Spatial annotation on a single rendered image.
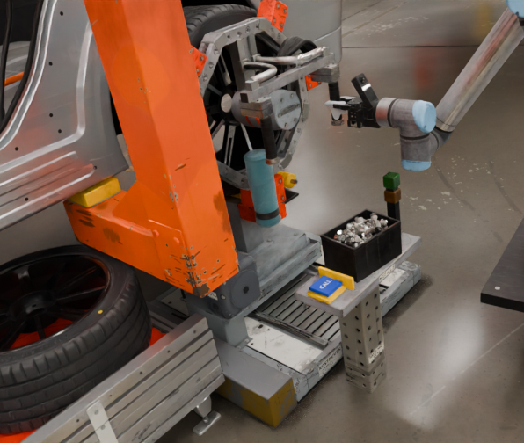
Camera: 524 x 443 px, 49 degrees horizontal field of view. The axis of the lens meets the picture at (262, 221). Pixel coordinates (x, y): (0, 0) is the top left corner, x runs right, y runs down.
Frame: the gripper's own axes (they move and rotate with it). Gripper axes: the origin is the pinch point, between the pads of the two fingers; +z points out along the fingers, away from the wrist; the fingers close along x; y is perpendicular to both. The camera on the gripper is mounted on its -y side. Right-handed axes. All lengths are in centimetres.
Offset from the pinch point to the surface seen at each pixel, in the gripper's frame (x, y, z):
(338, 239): -37, 28, -27
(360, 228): -31, 26, -30
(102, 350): -100, 40, 11
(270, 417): -69, 78, -17
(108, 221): -76, 16, 31
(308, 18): 46, -16, 44
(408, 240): -14, 38, -36
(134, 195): -74, 4, 15
